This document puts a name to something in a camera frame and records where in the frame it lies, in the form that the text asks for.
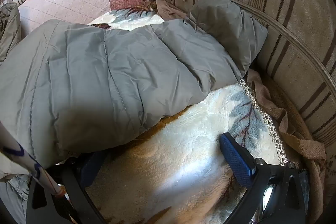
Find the cable with white patterned sleeve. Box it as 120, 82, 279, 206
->
0, 122, 79, 224

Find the leaf print fleece blanket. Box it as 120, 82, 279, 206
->
87, 7, 289, 224

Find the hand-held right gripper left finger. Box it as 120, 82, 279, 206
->
26, 152, 107, 224

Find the large striped floral sofa cushion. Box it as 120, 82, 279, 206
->
156, 0, 336, 146

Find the grey puffer jacket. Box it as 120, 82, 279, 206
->
0, 0, 268, 224

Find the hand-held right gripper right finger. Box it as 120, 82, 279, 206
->
220, 133, 306, 224

